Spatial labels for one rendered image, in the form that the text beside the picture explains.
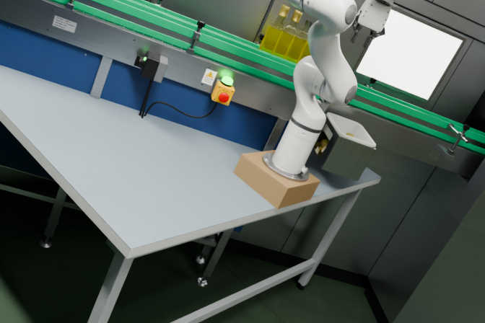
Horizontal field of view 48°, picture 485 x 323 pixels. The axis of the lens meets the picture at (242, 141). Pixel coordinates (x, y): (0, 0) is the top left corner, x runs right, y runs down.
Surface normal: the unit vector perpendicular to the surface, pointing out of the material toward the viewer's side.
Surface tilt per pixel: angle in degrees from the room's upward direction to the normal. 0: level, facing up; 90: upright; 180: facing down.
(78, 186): 0
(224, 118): 90
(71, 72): 90
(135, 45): 90
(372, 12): 91
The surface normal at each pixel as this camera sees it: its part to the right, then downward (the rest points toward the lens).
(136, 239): 0.39, -0.84
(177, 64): 0.11, 0.44
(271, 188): -0.61, 0.07
